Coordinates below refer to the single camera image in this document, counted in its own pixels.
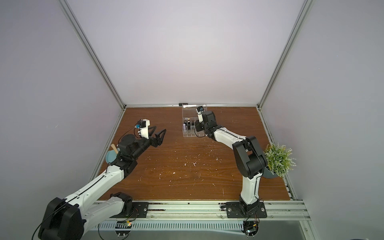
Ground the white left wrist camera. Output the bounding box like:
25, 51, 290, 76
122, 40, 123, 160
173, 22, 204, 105
135, 119, 150, 139

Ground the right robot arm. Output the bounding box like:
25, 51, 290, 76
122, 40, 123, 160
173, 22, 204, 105
195, 106, 268, 213

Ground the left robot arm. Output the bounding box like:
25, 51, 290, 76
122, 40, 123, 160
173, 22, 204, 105
33, 127, 166, 240

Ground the clear acrylic lipstick organizer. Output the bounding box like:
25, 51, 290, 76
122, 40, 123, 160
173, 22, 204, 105
182, 105, 207, 138

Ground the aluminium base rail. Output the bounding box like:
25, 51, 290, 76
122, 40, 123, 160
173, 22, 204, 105
92, 200, 311, 232

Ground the green potted plant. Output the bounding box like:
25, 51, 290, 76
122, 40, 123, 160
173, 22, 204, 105
263, 144, 296, 179

